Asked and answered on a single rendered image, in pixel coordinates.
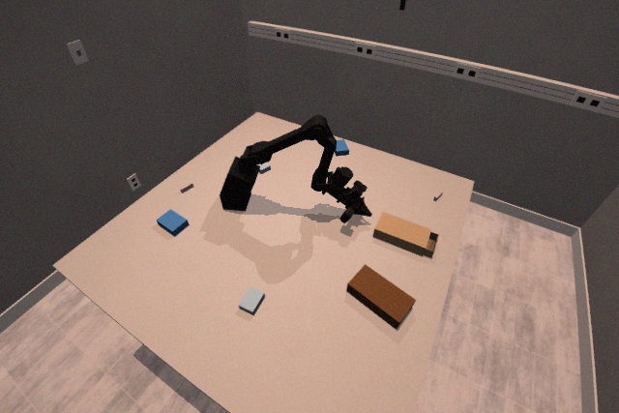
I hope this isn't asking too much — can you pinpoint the brown rectangular block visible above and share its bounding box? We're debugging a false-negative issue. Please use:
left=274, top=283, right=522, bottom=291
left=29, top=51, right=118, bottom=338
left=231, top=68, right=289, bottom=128
left=346, top=265, right=416, bottom=329

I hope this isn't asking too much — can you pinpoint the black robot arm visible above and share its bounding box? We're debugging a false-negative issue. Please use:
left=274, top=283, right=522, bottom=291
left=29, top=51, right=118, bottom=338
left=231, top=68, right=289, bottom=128
left=234, top=115, right=365, bottom=203

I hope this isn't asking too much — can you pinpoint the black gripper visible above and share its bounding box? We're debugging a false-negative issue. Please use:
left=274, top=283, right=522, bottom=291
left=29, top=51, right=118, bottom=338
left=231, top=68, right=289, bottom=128
left=336, top=187, right=372, bottom=223

